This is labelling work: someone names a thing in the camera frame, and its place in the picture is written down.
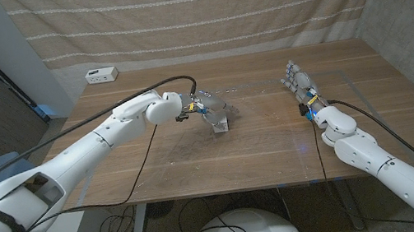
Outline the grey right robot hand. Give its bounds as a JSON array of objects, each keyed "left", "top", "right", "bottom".
[{"left": 276, "top": 54, "right": 332, "bottom": 121}]

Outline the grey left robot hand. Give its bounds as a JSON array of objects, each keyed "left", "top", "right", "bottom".
[{"left": 181, "top": 85, "right": 242, "bottom": 132}]

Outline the small white box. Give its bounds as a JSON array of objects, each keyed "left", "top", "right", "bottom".
[{"left": 211, "top": 114, "right": 231, "bottom": 135}]

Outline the clear cellophane sheet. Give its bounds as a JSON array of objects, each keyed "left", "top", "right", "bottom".
[{"left": 121, "top": 75, "right": 314, "bottom": 213}]

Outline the beige striped backdrop cloth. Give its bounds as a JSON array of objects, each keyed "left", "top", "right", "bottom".
[{"left": 0, "top": 0, "right": 406, "bottom": 94}]

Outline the white power strip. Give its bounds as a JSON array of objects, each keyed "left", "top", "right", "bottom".
[{"left": 83, "top": 65, "right": 120, "bottom": 86}]

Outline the dark round floor disc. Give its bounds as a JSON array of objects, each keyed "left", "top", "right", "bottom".
[{"left": 143, "top": 199, "right": 177, "bottom": 221}]

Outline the grey table leg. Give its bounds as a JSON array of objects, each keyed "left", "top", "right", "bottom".
[
  {"left": 333, "top": 176, "right": 366, "bottom": 232},
  {"left": 124, "top": 202, "right": 153, "bottom": 232}
]

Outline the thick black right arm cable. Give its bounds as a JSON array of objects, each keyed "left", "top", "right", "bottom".
[{"left": 326, "top": 86, "right": 414, "bottom": 216}]

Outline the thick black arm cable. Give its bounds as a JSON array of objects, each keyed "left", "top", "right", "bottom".
[
  {"left": 0, "top": 73, "right": 212, "bottom": 204},
  {"left": 326, "top": 86, "right": 414, "bottom": 216}
]

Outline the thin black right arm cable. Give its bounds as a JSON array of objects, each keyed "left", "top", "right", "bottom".
[{"left": 310, "top": 103, "right": 414, "bottom": 232}]

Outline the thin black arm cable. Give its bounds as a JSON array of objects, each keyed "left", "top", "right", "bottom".
[
  {"left": 11, "top": 123, "right": 172, "bottom": 232},
  {"left": 310, "top": 103, "right": 414, "bottom": 232}
]

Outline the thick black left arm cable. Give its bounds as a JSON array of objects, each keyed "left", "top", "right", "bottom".
[{"left": 0, "top": 73, "right": 212, "bottom": 204}]

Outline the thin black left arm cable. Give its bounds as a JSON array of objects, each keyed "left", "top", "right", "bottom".
[{"left": 11, "top": 123, "right": 172, "bottom": 232}]

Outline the black torso cable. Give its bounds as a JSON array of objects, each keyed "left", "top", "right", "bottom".
[{"left": 174, "top": 190, "right": 251, "bottom": 232}]

